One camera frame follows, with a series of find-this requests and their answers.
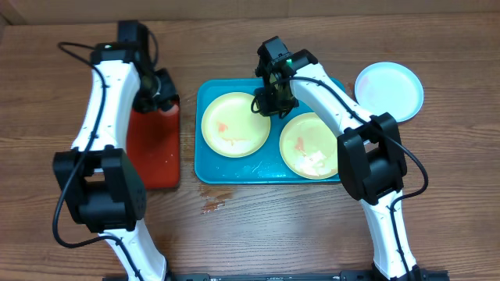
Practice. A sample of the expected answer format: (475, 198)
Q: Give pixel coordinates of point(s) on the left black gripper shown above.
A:
(166, 79)

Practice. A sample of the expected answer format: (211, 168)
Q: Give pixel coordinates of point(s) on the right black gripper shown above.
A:
(270, 110)

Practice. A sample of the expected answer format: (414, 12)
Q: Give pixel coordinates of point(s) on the yellow-green plate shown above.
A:
(231, 129)

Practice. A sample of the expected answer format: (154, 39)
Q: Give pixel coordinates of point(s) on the yellow plate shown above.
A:
(309, 148)

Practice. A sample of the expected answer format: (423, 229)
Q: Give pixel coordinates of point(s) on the light blue plastic plate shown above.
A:
(389, 87)

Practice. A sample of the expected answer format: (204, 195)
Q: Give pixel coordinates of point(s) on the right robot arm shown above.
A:
(370, 155)

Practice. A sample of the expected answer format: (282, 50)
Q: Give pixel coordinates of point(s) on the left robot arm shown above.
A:
(102, 195)

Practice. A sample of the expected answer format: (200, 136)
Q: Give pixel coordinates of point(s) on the red black lacquer tray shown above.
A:
(153, 146)

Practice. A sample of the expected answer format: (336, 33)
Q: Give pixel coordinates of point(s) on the teal plastic serving tray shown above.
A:
(264, 166)

